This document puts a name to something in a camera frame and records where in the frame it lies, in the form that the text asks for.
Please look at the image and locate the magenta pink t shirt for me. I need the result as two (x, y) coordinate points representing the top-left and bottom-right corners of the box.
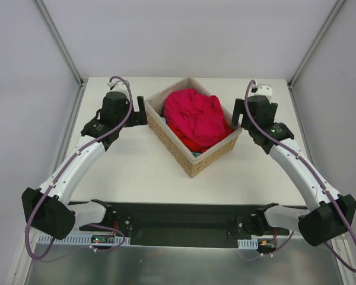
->
(163, 88), (230, 146)

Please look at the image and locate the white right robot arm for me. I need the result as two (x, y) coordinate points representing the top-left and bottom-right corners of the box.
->
(231, 95), (356, 246)

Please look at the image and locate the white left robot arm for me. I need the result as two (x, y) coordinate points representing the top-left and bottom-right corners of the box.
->
(21, 91), (147, 240)

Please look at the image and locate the red t shirt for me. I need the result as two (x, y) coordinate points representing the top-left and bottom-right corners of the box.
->
(167, 123), (233, 153)

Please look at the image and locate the light blue t shirt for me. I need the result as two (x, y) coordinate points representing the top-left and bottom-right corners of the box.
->
(162, 117), (207, 157)

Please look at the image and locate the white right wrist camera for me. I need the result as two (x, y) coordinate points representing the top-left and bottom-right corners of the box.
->
(251, 83), (273, 101)

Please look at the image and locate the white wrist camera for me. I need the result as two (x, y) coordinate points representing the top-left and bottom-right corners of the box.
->
(251, 83), (273, 101)
(107, 80), (129, 91)

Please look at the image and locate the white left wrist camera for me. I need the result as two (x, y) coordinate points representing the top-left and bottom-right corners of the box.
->
(107, 80), (129, 91)

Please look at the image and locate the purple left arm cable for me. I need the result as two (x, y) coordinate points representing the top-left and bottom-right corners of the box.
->
(24, 76), (134, 262)

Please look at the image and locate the right aluminium frame post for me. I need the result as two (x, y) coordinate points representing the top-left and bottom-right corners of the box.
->
(288, 0), (347, 90)

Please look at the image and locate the aluminium frame post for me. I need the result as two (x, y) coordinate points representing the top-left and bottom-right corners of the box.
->
(288, 0), (347, 90)
(32, 0), (84, 87)

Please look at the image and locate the left aluminium frame post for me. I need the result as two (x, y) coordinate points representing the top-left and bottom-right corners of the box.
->
(32, 0), (84, 87)

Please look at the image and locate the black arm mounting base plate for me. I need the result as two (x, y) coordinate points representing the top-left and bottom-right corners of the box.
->
(78, 200), (288, 246)

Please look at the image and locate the left white cable duct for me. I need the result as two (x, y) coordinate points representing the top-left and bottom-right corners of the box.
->
(53, 233), (131, 246)

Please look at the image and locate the white cable duct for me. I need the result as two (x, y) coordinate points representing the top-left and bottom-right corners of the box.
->
(53, 233), (131, 246)
(237, 238), (259, 250)

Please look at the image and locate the right white cable duct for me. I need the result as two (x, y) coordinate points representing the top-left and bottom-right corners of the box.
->
(237, 238), (259, 250)

